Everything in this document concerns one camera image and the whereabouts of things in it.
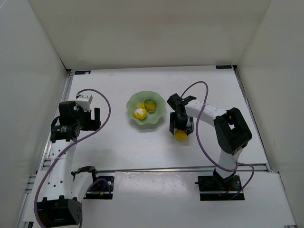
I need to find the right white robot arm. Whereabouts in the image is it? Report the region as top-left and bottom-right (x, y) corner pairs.
(167, 94), (252, 182)

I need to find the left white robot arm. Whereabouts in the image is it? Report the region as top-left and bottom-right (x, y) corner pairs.
(34, 95), (101, 228)

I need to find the green glass fruit bowl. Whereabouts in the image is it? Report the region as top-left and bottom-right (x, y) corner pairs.
(126, 91), (166, 125)

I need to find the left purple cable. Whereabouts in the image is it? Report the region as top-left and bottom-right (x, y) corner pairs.
(34, 88), (112, 226)

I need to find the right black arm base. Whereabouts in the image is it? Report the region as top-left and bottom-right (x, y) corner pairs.
(195, 175), (245, 201)

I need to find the yellow fake pear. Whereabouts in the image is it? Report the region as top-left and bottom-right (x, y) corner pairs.
(174, 130), (188, 142)

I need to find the green yellow fake fruit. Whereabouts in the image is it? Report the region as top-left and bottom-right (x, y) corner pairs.
(143, 99), (157, 113)

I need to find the aluminium frame rail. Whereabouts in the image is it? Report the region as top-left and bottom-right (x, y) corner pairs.
(97, 164), (272, 173)
(232, 65), (271, 171)
(38, 71), (74, 171)

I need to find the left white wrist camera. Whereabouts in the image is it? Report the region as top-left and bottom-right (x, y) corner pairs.
(75, 93), (93, 112)

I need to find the left blue corner label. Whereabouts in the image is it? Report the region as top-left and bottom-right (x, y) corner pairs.
(74, 70), (91, 75)

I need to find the left aluminium frame rail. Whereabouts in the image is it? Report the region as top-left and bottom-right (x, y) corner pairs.
(38, 71), (74, 171)

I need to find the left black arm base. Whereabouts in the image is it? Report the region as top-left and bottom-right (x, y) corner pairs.
(84, 172), (115, 200)

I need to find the right blue corner label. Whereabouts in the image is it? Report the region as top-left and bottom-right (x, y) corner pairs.
(216, 65), (232, 69)

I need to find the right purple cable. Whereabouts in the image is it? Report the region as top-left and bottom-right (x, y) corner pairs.
(180, 81), (255, 199)

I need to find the right aluminium frame rail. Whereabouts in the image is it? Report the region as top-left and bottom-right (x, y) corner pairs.
(232, 65), (271, 171)

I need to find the blue corner label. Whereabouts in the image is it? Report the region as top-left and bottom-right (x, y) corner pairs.
(74, 70), (91, 75)
(216, 65), (232, 69)

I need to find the yellow fake lemon torn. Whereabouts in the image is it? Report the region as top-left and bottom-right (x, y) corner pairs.
(133, 108), (148, 120)

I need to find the yellow peel fragment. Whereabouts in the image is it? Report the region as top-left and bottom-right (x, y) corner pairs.
(137, 103), (145, 109)

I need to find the front aluminium frame rail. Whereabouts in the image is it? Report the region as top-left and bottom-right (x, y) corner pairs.
(97, 164), (272, 173)

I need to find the purple cable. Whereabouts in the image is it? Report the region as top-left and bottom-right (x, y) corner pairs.
(180, 81), (255, 199)
(34, 88), (112, 226)

